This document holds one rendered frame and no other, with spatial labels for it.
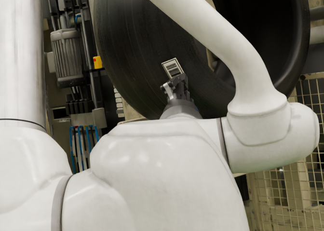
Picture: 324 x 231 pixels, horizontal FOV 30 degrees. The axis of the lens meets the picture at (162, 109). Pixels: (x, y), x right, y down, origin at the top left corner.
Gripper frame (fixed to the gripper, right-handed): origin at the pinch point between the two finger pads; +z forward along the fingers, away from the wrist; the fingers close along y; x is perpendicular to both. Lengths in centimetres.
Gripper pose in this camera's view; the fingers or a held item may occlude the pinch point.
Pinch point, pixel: (180, 83)
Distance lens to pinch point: 137.2
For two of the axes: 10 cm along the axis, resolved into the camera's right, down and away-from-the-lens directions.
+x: 8.5, -4.6, -2.4
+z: 0.2, -4.3, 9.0
